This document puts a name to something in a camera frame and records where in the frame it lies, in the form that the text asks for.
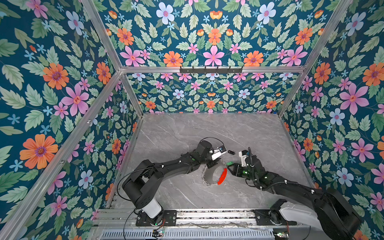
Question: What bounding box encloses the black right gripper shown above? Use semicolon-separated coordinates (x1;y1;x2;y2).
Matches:
226;163;258;183

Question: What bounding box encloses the metal keyring holder red handle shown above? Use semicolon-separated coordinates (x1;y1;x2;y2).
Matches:
202;161;228;187

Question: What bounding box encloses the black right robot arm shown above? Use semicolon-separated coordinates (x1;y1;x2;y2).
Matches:
227;149;362;240

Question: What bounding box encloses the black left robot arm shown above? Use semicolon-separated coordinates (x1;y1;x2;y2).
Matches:
122;140;227;220

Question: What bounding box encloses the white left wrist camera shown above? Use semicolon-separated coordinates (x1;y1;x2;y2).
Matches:
211;146;227;161

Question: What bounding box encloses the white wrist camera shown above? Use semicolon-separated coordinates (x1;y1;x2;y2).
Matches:
239;150;249;167
211;146;227;161

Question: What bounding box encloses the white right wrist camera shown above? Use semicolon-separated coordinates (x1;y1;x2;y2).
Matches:
239;150;249;167

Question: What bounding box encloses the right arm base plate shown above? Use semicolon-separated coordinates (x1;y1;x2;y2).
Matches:
252;209;298;226

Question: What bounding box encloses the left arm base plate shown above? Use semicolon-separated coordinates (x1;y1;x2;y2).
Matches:
136;210;178;227

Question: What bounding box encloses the black hook rail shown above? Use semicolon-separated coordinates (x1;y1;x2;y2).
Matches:
179;66;243;75

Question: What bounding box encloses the aluminium mounting rail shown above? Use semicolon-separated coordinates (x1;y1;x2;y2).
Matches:
92;208;343;229

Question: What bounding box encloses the white vented cable duct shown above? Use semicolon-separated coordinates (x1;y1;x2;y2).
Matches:
101;229;275;240

